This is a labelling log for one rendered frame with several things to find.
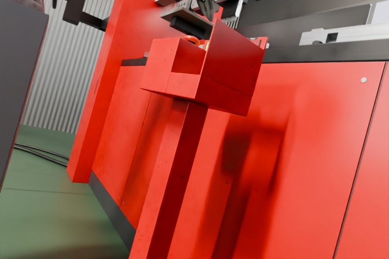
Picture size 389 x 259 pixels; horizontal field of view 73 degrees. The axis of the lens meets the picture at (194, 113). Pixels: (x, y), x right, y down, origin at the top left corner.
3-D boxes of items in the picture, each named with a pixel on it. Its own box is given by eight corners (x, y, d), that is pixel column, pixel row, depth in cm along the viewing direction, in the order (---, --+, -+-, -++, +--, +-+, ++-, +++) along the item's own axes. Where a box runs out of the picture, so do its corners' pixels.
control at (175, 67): (139, 88, 61) (159, 14, 61) (189, 103, 72) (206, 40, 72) (194, 99, 46) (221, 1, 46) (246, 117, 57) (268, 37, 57)
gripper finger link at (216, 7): (224, 17, 111) (218, -5, 108) (213, 21, 109) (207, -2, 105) (219, 18, 114) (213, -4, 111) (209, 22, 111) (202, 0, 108)
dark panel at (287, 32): (201, 84, 211) (215, 31, 212) (202, 84, 213) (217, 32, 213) (344, 96, 119) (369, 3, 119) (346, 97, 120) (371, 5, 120)
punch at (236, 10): (219, 22, 121) (224, 3, 121) (222, 24, 122) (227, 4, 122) (234, 19, 113) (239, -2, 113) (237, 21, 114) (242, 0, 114)
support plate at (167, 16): (159, 17, 109) (160, 15, 109) (208, 41, 124) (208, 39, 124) (182, 9, 94) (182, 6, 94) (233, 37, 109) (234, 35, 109)
